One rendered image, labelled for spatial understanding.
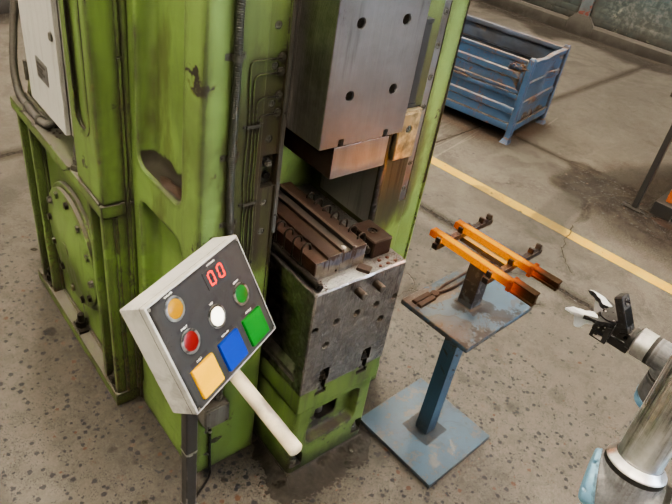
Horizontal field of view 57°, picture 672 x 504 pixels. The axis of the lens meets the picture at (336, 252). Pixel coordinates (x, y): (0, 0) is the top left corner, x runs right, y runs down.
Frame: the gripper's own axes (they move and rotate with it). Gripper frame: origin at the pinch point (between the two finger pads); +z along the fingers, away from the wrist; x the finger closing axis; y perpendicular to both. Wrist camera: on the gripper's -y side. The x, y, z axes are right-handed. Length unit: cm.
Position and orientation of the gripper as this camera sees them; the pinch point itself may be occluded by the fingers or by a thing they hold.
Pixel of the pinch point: (577, 296)
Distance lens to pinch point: 204.3
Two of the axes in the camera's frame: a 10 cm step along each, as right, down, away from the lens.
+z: -6.8, -5.1, 5.4
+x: 7.2, -3.2, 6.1
